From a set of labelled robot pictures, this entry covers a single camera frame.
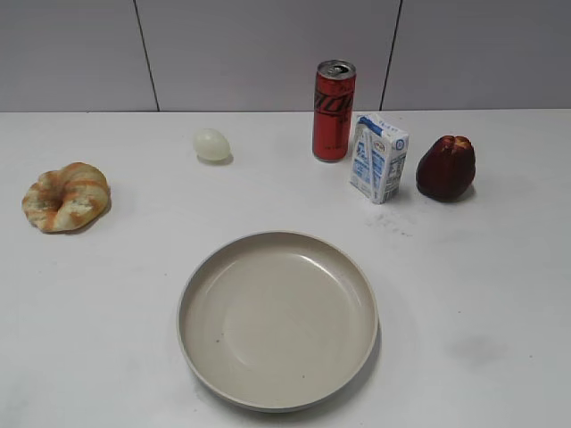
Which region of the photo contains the brown swirl bread ring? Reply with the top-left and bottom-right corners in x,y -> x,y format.
21,161 -> 112,234

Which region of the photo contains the white blue milk carton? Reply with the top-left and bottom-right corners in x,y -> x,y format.
350,113 -> 410,204

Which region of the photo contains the pale peeled egg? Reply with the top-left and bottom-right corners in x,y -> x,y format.
193,128 -> 231,162

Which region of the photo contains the red soda can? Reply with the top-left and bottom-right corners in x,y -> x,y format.
312,60 -> 356,162

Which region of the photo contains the dark red wax apple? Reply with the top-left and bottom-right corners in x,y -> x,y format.
416,136 -> 476,202

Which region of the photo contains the beige round plate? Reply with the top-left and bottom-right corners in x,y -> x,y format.
177,231 -> 380,413

